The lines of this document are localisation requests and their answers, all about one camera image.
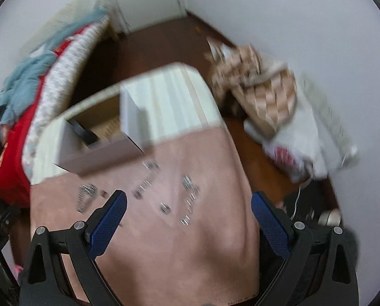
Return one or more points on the white patterned quilt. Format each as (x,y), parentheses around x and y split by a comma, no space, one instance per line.
(62,79)

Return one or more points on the blue-grey cloth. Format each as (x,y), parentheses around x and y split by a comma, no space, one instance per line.
(27,76)

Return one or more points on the white round object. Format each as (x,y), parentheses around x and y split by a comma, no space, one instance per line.
(329,217)

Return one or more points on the open white cardboard box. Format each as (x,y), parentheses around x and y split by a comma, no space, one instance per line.
(174,102)

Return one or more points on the white door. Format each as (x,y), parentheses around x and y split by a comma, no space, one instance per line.
(148,0)

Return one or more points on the pink table cloth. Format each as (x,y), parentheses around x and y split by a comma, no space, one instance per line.
(183,255)

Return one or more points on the black item in box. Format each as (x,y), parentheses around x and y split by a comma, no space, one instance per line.
(81,132)

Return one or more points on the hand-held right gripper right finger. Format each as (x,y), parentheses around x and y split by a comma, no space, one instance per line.
(269,226)

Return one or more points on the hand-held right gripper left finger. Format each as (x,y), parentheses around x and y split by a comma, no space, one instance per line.
(108,224)

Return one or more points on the cream mesh pillow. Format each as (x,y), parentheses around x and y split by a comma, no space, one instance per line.
(71,12)

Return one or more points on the white jewelry box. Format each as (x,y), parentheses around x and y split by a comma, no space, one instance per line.
(132,118)

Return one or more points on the white power strip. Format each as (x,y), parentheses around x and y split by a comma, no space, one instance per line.
(331,124)

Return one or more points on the checkered brown bag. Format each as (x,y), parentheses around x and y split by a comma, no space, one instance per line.
(269,98)

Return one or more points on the pile of clothes and bedding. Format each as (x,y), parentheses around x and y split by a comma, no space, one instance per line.
(14,153)

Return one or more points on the silver earring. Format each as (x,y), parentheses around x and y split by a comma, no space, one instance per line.
(150,165)
(188,204)
(185,220)
(145,183)

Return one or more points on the white plastic bag red print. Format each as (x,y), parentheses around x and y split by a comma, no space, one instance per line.
(292,146)

